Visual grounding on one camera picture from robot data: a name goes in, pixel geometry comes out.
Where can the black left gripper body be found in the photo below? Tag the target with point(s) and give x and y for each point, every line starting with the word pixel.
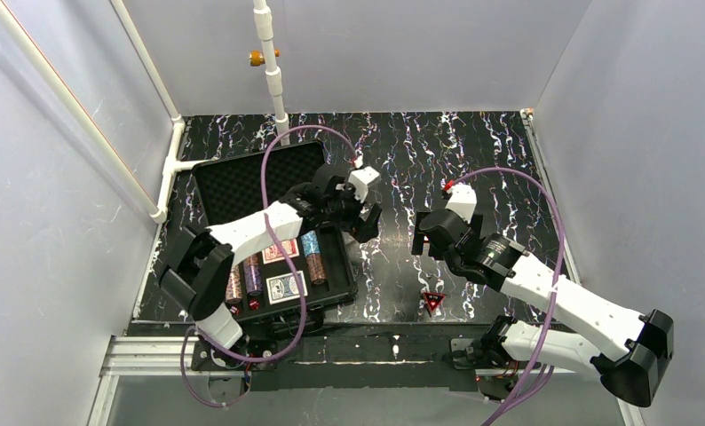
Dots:
pixel 352 212

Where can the red playing card deck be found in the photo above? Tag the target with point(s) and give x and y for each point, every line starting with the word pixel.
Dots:
pixel 277 253

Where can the brown poker chip stack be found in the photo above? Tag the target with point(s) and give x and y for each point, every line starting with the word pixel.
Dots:
pixel 316 269

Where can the red triangle dealer button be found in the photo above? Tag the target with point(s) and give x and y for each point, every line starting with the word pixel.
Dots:
pixel 432 301

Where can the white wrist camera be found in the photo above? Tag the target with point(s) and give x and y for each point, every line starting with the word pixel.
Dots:
pixel 362 181
pixel 462 200

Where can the blue poker chip stack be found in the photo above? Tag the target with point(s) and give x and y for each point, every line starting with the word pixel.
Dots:
pixel 310 243

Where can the white-blue chip stack in case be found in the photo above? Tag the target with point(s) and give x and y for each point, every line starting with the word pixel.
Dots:
pixel 234 286

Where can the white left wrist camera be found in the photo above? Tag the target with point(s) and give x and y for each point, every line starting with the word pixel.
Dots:
pixel 362 181

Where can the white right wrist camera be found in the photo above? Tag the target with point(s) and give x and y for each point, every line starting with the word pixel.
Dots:
pixel 462 200

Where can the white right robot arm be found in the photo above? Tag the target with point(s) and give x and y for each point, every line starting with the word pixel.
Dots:
pixel 628 351

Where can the white pvc pole with orange knob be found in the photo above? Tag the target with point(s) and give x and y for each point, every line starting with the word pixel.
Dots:
pixel 263 18

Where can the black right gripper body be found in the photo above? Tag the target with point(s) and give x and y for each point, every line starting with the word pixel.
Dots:
pixel 440 233

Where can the black foam-lined poker case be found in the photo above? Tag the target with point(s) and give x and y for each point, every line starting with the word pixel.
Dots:
pixel 233 189

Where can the white pvc frame pipe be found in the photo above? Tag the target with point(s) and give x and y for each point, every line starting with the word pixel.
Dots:
pixel 158 209

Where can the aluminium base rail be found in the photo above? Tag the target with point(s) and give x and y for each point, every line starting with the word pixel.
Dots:
pixel 134 356

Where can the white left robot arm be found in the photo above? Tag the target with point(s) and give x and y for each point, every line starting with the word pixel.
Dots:
pixel 196 266

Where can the orange-purple chip stack in case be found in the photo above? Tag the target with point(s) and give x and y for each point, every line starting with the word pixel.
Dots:
pixel 252 275

